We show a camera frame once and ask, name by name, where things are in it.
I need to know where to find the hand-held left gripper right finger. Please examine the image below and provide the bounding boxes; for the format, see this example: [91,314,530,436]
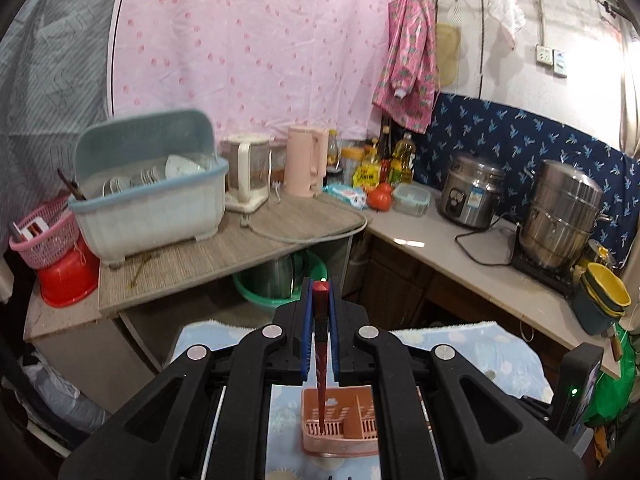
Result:
[327,280,587,480]

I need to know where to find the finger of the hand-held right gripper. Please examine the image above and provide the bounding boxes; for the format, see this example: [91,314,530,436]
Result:
[520,396,556,433]

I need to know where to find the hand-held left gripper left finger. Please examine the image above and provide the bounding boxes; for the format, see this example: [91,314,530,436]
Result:
[57,277,314,480]

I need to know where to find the dark red patterned chopstick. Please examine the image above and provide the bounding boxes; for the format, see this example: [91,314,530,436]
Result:
[311,280,332,423]

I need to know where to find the pink plastic utensil holder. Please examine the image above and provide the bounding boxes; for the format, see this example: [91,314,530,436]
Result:
[300,384,381,458]

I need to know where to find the green plastic bag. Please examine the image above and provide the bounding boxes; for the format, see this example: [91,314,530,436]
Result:
[585,325,640,426]

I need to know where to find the green plastic basin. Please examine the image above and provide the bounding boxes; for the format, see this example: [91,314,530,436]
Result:
[232,250,328,311]

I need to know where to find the dark green bucket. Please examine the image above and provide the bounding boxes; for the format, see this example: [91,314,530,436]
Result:
[571,280,621,336]

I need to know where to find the blue dotted blanket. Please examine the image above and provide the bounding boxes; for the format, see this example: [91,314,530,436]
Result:
[172,319,556,480]

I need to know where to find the yellow bowl stack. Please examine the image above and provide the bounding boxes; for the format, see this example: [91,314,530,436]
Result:
[580,262,632,318]

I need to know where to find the black induction cooker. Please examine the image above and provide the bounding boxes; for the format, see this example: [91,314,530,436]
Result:
[511,252,576,296]

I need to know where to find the wet wipes pack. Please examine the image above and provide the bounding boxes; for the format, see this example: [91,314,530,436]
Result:
[322,183,368,211]

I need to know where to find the stone kitchen counter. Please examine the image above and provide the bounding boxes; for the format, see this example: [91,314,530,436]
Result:
[350,200,621,378]

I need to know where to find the clear food container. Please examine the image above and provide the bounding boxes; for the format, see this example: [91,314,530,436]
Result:
[391,182,432,217]

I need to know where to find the yellow seasoning bag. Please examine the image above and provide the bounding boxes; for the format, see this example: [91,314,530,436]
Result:
[352,157,381,191]

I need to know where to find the steel steamer pot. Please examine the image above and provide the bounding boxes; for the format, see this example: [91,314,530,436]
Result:
[517,159,613,271]

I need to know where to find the yellow lidded canister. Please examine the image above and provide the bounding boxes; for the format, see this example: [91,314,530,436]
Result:
[342,147,363,186]

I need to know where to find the pink electric kettle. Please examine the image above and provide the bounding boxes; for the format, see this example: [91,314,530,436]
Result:
[285,126,330,197]

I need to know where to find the white glass kettle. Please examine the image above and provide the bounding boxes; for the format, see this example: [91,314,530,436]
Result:
[220,133,273,213]

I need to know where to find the yellow cooking oil bottle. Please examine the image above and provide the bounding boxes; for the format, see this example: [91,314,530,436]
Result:
[389,133,417,186]

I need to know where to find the dark sauce bottle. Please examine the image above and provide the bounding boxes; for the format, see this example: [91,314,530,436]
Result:
[378,125,393,181]

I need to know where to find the steel rice cooker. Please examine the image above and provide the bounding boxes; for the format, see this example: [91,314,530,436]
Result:
[439,152,507,231]

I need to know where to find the blue-grey dish drainer box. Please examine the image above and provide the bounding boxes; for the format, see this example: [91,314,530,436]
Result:
[67,109,228,268]

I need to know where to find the red plastic basin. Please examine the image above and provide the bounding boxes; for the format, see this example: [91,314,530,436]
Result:
[37,237,101,308]

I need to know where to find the grey plastic bag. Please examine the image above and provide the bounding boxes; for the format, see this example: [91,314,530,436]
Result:
[20,350,111,436]

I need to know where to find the navy printed cloth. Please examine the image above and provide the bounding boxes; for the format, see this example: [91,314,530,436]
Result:
[412,92,640,268]

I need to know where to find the pink plastic basket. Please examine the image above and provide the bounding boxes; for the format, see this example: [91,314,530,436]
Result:
[9,195,81,270]

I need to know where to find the dark wooden utensil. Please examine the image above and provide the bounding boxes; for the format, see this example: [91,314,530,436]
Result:
[57,169,86,201]

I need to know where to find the pink patterned apron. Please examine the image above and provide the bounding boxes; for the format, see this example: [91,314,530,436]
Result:
[372,0,438,133]

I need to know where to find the yellowish cutting board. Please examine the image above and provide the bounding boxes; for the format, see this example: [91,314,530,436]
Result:
[435,22,462,88]

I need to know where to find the pink dotted curtain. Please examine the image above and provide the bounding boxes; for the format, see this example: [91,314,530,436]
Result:
[107,0,393,136]

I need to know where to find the grey striped cloth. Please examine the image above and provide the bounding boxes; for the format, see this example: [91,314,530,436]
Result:
[0,0,126,256]

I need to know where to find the white hanging cloth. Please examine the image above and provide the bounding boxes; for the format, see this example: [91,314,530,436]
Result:
[487,0,527,51]

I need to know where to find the white power cord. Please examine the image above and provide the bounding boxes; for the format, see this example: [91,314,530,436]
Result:
[240,210,368,243]

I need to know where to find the black power cord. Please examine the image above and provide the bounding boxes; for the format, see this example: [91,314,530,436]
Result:
[454,212,521,266]

